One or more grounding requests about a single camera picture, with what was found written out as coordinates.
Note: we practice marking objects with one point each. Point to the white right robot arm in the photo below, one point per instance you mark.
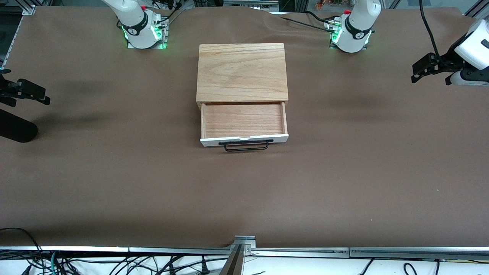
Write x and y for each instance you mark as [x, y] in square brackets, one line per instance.
[135, 26]

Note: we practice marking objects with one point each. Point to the aluminium corner profile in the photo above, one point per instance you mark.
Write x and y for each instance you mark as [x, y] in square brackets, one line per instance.
[477, 7]
[36, 7]

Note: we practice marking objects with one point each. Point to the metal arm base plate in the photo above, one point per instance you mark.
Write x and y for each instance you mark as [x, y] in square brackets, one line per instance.
[332, 32]
[162, 34]

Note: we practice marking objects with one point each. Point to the light wooden drawer cabinet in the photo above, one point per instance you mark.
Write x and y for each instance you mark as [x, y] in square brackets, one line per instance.
[241, 70]

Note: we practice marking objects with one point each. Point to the black cylindrical object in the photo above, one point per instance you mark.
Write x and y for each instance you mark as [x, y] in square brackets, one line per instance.
[15, 128]

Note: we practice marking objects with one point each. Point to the aluminium frame rail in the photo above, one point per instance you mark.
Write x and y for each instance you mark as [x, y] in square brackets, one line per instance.
[114, 250]

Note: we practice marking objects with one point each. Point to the aluminium frame post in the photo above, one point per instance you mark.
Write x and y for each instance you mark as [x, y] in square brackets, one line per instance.
[238, 254]

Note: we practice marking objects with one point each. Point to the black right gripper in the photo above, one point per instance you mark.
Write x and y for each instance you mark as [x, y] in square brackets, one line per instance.
[4, 88]

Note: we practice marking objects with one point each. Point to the white-fronted wooden drawer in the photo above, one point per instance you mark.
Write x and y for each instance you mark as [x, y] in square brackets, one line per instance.
[242, 120]

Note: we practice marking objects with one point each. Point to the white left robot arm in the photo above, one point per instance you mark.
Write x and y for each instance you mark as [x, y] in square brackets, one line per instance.
[357, 26]

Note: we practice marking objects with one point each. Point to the brown table cover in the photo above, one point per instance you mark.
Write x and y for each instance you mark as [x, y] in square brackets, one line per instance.
[244, 191]

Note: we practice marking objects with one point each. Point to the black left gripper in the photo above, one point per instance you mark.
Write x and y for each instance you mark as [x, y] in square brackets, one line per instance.
[447, 63]

